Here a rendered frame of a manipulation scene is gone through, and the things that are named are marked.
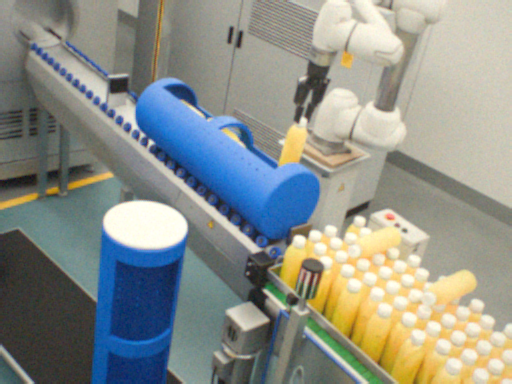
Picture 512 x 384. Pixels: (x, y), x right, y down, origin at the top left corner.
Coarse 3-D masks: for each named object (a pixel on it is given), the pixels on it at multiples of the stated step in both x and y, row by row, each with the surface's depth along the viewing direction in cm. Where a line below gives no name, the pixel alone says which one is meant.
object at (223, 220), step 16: (64, 80) 338; (80, 96) 326; (96, 112) 314; (112, 128) 304; (176, 176) 272; (192, 192) 264; (208, 208) 257; (224, 224) 250; (240, 224) 246; (240, 240) 243
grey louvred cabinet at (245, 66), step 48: (144, 0) 503; (192, 0) 467; (240, 0) 436; (288, 0) 407; (144, 48) 518; (192, 48) 480; (240, 48) 447; (288, 48) 418; (240, 96) 459; (288, 96) 429
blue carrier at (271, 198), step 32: (160, 96) 272; (192, 96) 292; (160, 128) 267; (192, 128) 255; (192, 160) 254; (224, 160) 241; (256, 160) 235; (224, 192) 242; (256, 192) 228; (288, 192) 230; (256, 224) 232; (288, 224) 240
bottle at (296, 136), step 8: (296, 128) 234; (304, 128) 235; (288, 136) 235; (296, 136) 234; (304, 136) 235; (288, 144) 236; (296, 144) 235; (304, 144) 237; (288, 152) 238; (296, 152) 237; (280, 160) 242; (288, 160) 239; (296, 160) 240
